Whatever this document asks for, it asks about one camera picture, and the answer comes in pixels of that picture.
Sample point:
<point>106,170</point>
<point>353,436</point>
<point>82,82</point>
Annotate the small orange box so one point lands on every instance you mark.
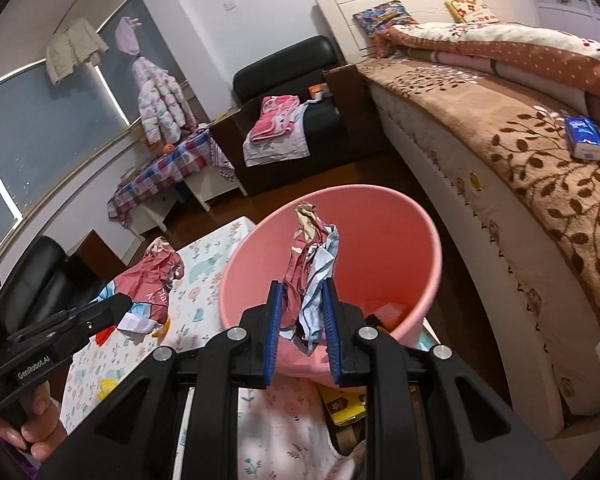
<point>317,91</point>

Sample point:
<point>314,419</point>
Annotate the yellow floral pillow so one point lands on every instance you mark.
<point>470,9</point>

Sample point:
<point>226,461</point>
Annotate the printed puffer jacket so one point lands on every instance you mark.
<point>160,102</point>

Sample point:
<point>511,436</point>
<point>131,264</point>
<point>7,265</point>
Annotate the white printed cloth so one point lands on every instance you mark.
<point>280,152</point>

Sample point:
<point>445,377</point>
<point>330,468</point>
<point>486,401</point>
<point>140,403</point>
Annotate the pink plastic bucket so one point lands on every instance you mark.
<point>380,250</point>

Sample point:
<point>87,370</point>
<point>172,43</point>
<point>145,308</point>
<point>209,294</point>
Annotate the blue tissue pack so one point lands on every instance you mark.
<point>585,137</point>

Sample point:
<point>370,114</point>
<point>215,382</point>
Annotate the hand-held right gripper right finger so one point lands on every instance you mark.
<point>331,340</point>

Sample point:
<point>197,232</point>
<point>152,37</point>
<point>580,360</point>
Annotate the yellow foam fruit net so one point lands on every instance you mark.
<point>107,390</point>

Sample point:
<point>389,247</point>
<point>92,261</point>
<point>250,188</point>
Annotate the yellow cardboard box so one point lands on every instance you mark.
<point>342,405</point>

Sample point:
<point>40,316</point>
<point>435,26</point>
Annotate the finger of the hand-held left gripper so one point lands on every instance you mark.
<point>110,310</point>

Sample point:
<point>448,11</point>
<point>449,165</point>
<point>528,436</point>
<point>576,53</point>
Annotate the pink towel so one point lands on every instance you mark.
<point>272,117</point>

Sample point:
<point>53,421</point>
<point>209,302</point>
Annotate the white low bench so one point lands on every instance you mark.
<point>200,190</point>

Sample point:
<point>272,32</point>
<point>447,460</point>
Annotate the bed with brown leaf blanket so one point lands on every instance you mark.
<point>530,185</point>

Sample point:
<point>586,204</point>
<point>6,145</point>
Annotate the colourful printed pillow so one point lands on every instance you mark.
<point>382,19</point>

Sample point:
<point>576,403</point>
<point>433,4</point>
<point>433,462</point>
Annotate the floral tablecloth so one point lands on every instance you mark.
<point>205,260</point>

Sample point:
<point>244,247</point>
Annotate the cream hanging jacket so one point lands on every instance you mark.
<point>72,50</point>

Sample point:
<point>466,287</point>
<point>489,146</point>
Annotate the white wall socket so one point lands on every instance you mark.
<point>230,6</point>

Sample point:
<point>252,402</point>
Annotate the black leather armchair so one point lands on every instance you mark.
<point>280,70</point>
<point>35,280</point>

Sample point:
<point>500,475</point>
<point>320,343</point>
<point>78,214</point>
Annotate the orange dotted folded quilt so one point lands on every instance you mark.
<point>520,60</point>

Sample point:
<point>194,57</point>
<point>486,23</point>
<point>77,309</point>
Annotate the red white wrapper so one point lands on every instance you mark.
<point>307,280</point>

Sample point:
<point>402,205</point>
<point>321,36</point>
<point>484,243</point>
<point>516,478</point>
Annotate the pink hanging hat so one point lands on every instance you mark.
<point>127,37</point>

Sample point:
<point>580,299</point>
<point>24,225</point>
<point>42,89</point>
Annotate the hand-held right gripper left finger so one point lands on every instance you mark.
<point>272,335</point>

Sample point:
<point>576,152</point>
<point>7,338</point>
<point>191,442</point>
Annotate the white bed headboard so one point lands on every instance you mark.
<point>340,15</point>

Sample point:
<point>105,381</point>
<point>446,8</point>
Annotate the dark pink wrapper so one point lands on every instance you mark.
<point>152,275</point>

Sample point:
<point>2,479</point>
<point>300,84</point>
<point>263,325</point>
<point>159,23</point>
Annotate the blue white wrapper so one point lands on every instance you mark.
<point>132,325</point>

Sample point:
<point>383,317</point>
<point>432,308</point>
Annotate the plaid-covered side table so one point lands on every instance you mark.
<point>155,175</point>

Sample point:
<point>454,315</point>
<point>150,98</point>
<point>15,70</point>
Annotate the person's left hand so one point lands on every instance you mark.
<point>47,425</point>

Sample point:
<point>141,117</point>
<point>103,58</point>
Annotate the window with blue blinds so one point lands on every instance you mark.
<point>40,135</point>

